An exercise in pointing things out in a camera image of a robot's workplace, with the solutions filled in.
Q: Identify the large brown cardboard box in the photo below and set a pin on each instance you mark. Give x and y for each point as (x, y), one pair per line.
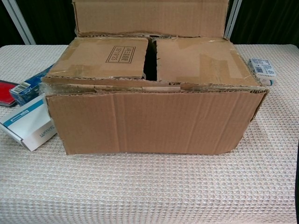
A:
(151, 121)

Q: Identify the small white blue printed box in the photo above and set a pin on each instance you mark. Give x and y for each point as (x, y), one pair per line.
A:
(262, 68)

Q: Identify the white and blue carton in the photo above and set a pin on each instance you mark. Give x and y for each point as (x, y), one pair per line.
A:
(25, 126)

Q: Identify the small blue barcode box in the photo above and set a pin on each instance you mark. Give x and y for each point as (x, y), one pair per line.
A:
(23, 93)

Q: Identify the beige waffle-weave tablecloth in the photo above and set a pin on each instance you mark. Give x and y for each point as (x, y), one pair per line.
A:
(149, 186)

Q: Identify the dark pleated curtain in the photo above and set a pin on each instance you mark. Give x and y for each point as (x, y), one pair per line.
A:
(51, 21)

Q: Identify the flat red and black case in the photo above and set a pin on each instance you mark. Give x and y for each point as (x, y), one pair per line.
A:
(5, 93)

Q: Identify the slanted white frame post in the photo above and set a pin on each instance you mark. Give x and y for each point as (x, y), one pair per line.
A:
(233, 18)
(19, 22)

